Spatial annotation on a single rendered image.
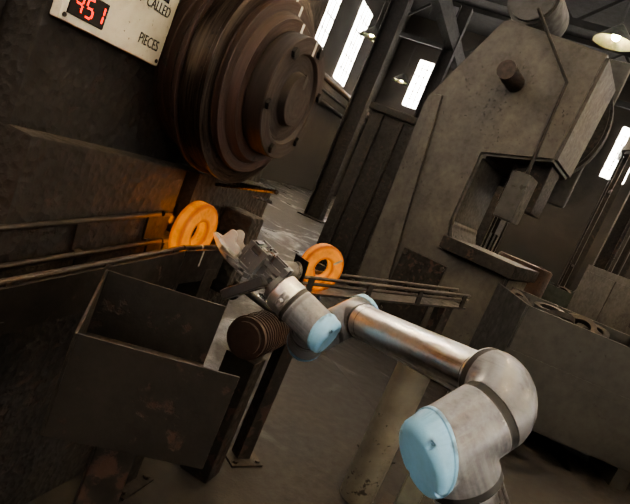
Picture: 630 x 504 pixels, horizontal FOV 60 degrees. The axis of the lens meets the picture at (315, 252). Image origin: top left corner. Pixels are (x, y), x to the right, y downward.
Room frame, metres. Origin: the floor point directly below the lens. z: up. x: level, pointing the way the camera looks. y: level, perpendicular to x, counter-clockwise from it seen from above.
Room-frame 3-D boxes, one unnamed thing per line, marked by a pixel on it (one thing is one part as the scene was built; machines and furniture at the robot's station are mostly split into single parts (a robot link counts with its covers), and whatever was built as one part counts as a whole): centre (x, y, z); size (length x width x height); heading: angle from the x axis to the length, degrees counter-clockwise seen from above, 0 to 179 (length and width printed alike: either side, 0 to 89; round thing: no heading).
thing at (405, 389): (1.74, -0.45, 0.26); 0.12 x 0.12 x 0.52
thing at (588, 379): (3.25, -1.67, 0.39); 1.03 x 0.83 x 0.77; 88
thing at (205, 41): (1.30, 0.29, 1.11); 0.47 x 0.06 x 0.47; 163
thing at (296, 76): (1.27, 0.19, 1.11); 0.28 x 0.06 x 0.28; 163
